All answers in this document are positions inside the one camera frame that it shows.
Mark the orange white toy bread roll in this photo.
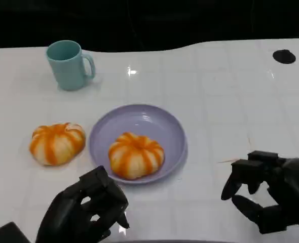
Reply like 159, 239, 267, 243
108, 132, 165, 180
29, 123, 86, 167

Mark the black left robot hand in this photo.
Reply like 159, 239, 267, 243
35, 166, 130, 243

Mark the pale green mug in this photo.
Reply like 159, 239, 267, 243
46, 40, 96, 91

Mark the lilac plate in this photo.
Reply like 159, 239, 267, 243
89, 104, 188, 184

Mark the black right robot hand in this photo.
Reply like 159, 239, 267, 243
220, 150, 299, 235

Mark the black backdrop cloth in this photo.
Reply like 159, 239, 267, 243
0, 0, 299, 53

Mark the black table cable hole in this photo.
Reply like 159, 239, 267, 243
272, 49, 296, 64

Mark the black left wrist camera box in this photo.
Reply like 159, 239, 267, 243
0, 221, 31, 243

